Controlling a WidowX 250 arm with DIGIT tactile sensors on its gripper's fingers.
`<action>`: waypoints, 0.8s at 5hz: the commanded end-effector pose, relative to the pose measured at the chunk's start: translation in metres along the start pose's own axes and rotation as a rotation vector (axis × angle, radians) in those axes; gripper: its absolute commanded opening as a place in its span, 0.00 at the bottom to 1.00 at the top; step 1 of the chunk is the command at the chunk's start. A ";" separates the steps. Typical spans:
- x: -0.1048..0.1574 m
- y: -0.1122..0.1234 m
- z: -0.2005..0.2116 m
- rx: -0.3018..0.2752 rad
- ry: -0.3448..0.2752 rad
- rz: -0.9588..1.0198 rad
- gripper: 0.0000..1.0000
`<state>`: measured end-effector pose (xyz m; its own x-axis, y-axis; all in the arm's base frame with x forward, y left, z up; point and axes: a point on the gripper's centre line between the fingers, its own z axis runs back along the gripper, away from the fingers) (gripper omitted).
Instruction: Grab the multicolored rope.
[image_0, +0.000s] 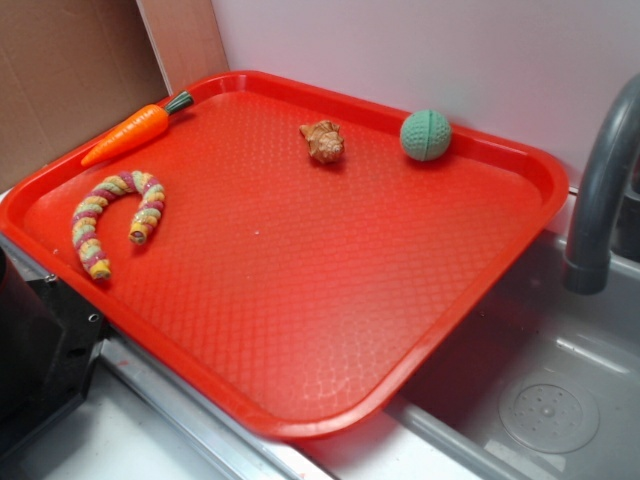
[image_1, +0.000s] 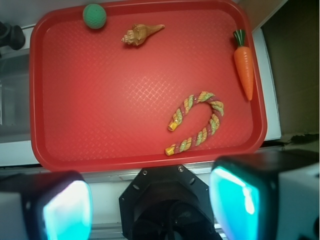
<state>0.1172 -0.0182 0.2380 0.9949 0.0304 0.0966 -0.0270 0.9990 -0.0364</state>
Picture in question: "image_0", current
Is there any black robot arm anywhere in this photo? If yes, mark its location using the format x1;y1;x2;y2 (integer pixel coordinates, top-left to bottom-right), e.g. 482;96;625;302
1;252;105;460

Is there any red plastic tray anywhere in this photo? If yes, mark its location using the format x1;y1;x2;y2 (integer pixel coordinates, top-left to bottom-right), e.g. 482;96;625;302
1;72;569;440

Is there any brown toy seashell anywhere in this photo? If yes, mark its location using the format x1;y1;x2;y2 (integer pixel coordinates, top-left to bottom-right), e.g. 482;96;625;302
299;120;345;164

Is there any green dimpled ball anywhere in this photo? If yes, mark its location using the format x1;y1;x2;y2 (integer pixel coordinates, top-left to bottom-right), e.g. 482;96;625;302
400;110;453;162

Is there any orange toy carrot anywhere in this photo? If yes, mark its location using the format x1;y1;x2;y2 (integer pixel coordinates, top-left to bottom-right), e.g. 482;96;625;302
80;91;194;168

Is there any grey toy sink basin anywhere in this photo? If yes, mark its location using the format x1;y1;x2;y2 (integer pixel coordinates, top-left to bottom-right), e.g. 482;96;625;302
294;185;640;480

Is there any grey toy faucet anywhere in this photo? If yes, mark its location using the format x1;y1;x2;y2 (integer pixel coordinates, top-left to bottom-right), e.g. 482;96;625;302
563;76;639;295

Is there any brown cardboard panel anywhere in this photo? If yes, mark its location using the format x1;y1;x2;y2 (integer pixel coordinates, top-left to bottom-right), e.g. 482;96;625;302
1;1;228;191

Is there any multicolored twisted rope toy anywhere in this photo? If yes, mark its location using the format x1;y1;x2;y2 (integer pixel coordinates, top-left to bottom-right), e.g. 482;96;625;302
71;171;166;281

